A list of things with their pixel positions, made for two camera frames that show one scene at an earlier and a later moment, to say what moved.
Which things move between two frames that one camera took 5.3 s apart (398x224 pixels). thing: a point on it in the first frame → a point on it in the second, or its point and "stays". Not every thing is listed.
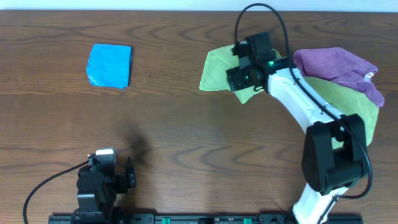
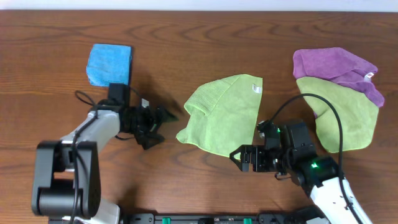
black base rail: x=197 y=219 stays
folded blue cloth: x=109 y=66 stays
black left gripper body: x=126 y=180 → x=144 y=124
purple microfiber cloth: x=341 y=66 stays
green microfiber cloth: x=277 y=54 → x=223 y=114
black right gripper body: x=240 y=78 → x=272 y=160
